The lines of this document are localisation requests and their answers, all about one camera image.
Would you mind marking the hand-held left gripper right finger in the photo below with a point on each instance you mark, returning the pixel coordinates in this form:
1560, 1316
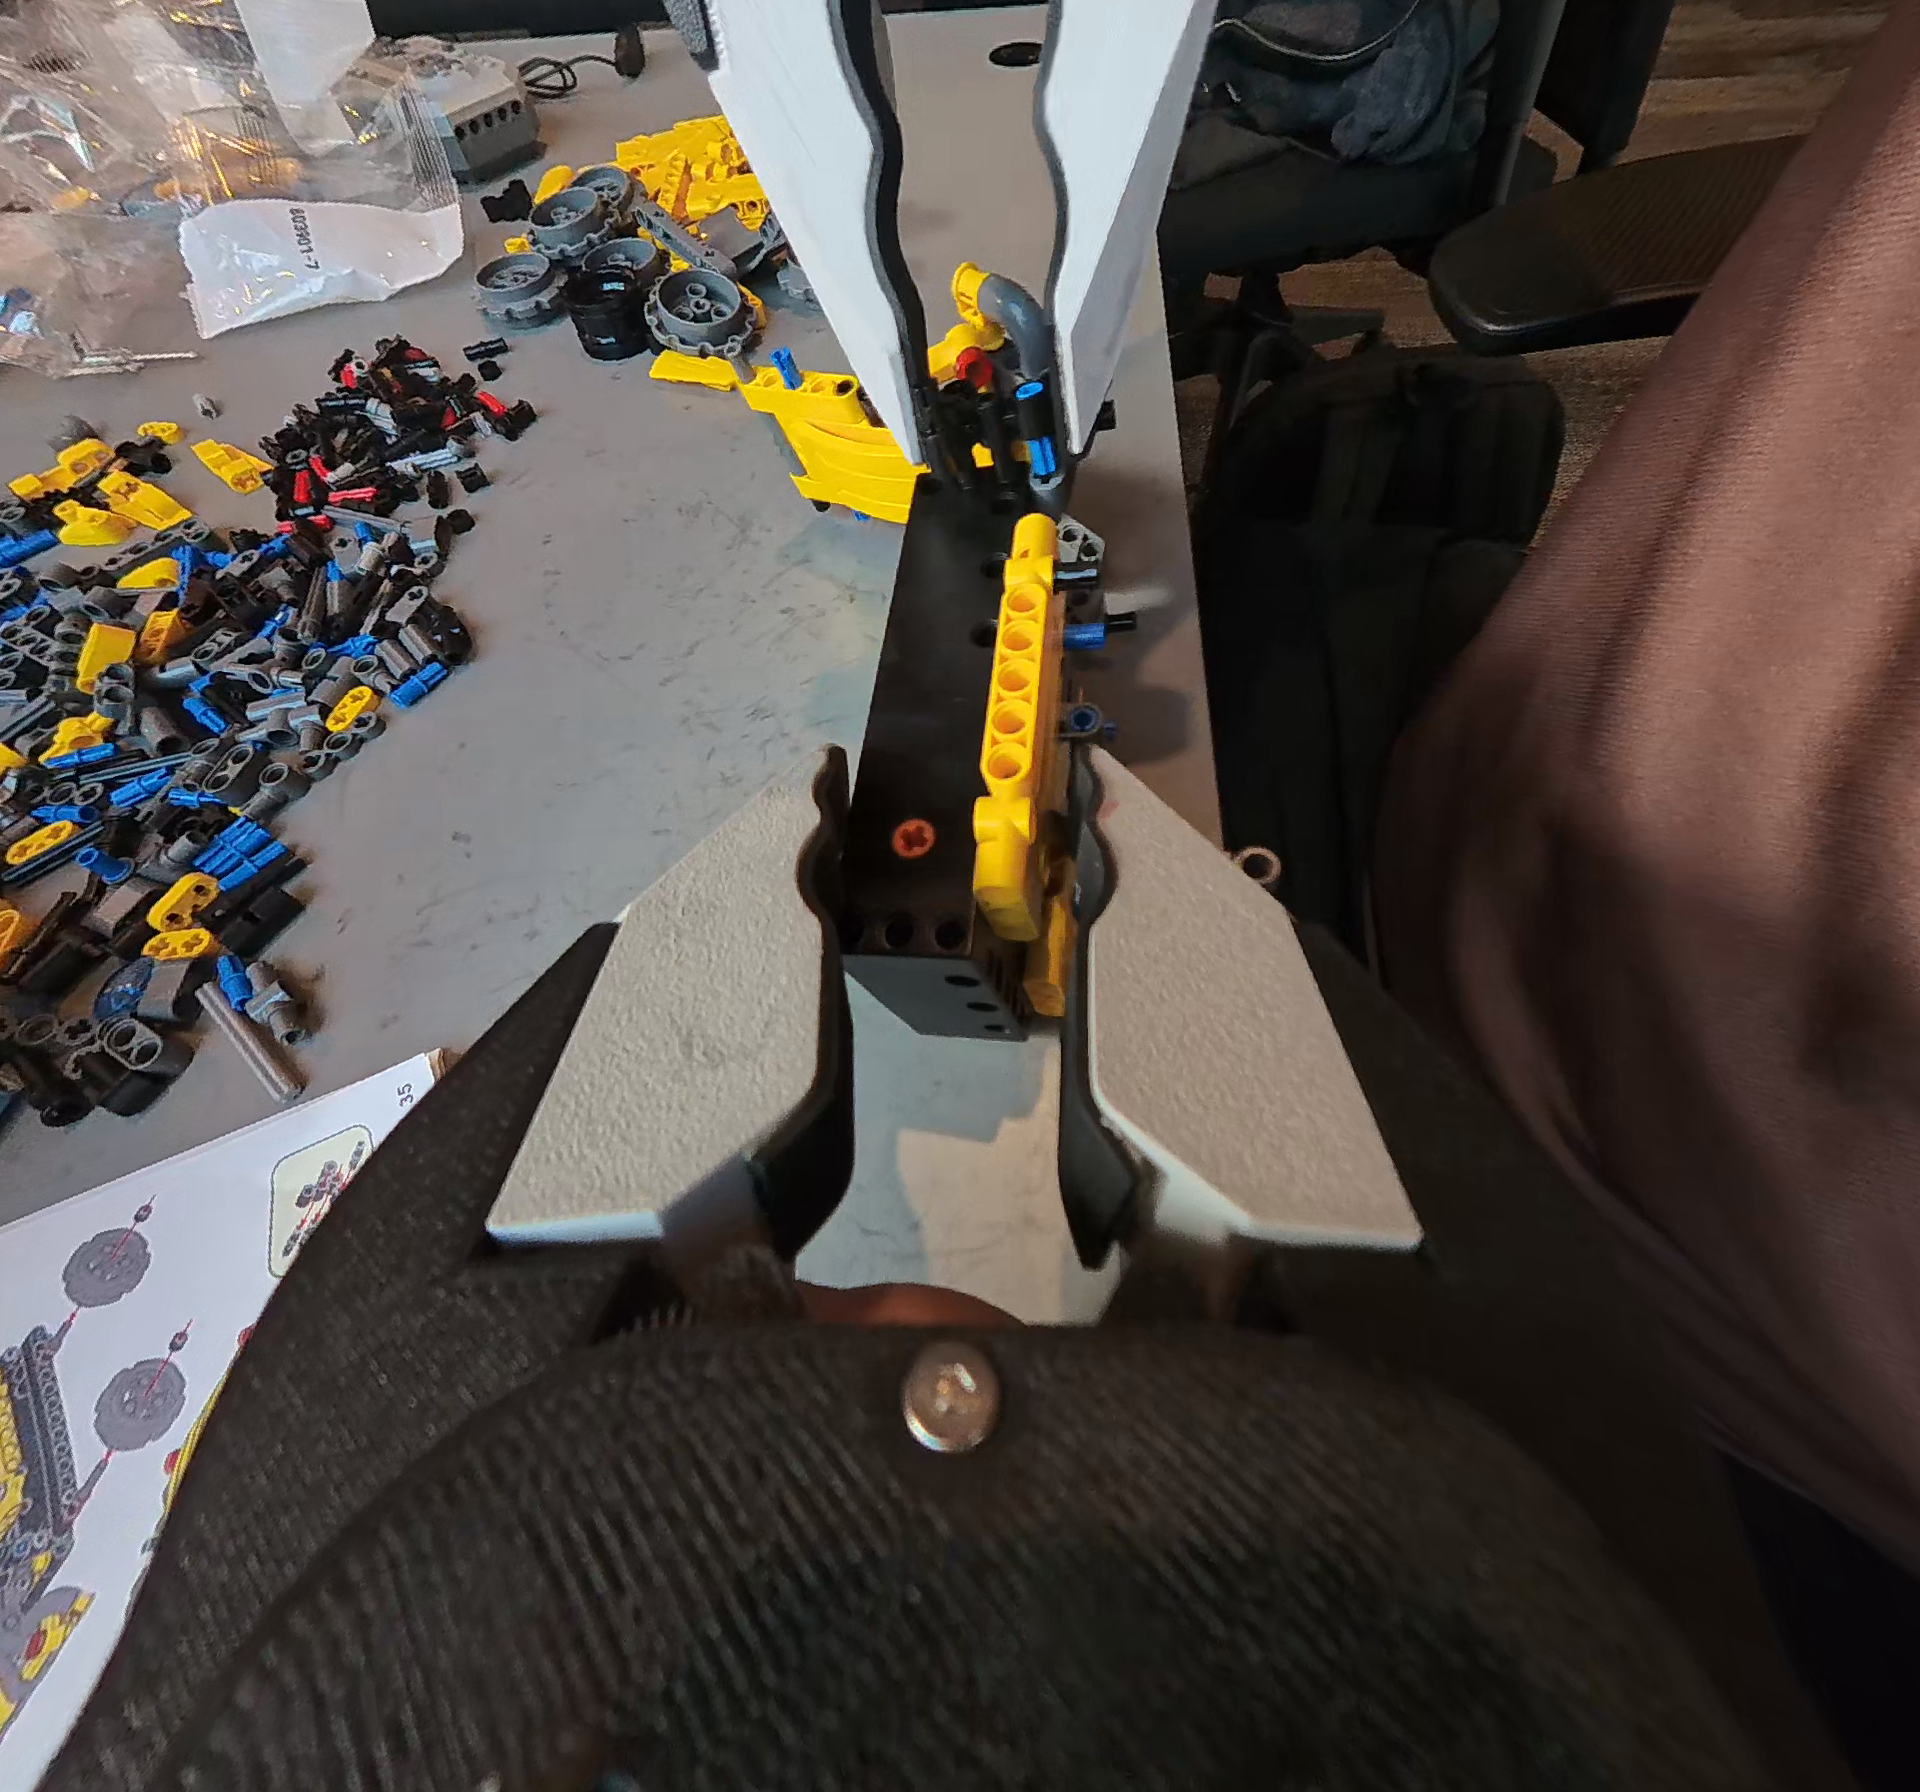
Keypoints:
1231, 1057

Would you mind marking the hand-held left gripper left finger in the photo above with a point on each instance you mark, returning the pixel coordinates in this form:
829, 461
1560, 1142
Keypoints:
676, 1057

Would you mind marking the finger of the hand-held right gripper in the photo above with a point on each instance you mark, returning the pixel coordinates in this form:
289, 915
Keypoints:
1125, 98
780, 53

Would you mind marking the black connector with blue pin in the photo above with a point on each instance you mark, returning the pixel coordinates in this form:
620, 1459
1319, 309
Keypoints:
990, 450

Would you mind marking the yellow black brick vehicle model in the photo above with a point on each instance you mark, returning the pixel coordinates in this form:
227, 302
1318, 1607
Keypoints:
914, 713

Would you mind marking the grey desk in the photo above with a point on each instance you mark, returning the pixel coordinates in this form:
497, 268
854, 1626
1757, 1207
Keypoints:
645, 653

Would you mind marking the black backpack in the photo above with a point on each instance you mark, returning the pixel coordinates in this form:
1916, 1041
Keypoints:
1350, 6

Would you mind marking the grey motor block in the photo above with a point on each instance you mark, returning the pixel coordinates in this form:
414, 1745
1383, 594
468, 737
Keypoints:
465, 121

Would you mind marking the yellow curved panel assembly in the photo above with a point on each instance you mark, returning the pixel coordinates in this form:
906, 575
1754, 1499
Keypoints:
840, 450

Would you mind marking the small white label bag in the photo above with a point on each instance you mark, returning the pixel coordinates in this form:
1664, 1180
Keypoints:
314, 263

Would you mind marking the black mesh chair armrest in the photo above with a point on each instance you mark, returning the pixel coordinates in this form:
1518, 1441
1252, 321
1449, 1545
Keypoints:
1604, 246

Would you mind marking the black office chair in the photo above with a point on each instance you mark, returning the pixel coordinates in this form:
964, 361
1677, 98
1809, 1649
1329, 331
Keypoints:
1621, 6

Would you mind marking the crumpled clear plastic bag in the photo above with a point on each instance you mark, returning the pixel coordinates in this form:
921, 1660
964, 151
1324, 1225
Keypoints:
74, 328
150, 53

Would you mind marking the person's brown sweater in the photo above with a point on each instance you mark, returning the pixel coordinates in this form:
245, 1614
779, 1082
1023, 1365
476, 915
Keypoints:
1695, 773

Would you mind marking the pile of black red pins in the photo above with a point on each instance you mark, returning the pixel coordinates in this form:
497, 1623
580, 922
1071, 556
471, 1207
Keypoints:
390, 442

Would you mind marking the pile of blue grey brick parts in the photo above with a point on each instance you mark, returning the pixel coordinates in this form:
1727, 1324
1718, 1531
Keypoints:
195, 773

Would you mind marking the open instruction booklet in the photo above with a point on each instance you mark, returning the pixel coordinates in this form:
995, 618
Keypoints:
150, 1297

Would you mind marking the cluster of yellow curved panels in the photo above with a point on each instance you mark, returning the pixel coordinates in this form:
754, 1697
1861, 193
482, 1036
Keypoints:
134, 488

